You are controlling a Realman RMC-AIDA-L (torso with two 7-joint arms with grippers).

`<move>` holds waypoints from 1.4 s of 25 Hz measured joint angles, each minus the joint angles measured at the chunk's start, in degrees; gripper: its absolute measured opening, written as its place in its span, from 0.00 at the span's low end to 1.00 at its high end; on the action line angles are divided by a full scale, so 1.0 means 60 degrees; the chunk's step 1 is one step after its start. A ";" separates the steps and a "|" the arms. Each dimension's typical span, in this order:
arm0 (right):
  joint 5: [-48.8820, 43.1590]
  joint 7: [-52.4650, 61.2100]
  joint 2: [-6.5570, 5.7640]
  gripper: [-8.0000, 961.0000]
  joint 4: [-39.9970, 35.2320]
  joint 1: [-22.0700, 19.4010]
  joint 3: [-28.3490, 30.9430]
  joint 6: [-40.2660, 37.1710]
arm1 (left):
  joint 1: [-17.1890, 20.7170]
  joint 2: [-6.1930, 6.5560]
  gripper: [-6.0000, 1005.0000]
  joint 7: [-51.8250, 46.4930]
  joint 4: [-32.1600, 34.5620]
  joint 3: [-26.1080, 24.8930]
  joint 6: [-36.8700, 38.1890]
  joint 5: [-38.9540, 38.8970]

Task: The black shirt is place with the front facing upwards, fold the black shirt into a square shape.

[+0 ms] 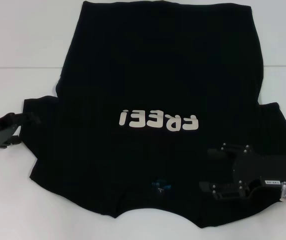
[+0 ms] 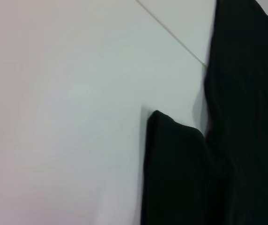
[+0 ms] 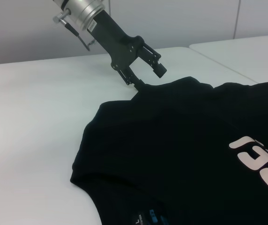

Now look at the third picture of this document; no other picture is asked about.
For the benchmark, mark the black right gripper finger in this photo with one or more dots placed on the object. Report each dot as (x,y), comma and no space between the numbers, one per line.
(159,69)
(130,76)

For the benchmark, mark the black shirt with FREE print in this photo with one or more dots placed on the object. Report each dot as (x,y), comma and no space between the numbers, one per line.
(171,140)

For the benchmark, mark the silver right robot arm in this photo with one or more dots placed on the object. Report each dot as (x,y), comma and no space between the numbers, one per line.
(87,9)

